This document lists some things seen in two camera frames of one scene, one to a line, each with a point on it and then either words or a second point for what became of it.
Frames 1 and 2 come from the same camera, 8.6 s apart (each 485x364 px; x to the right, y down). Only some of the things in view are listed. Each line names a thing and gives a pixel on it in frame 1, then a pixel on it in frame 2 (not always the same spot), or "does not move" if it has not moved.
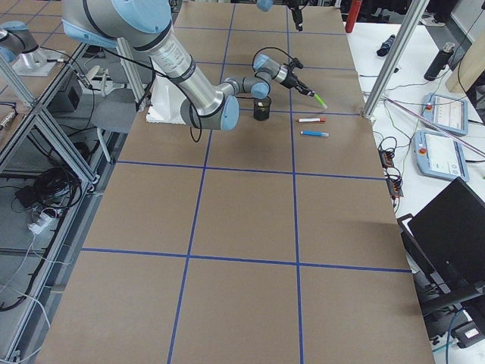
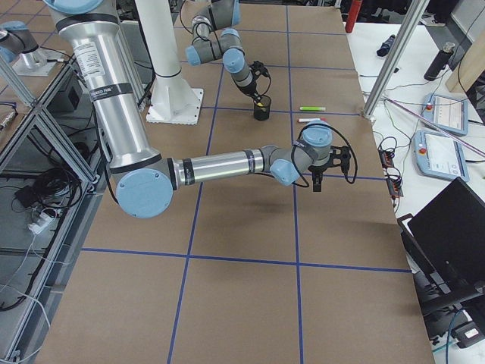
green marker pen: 320,101 → 312,108
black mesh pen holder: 261,108 does not move
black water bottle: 440,62 does not move
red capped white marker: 321,119 does not move
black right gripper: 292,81 → 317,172
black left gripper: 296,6 → 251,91
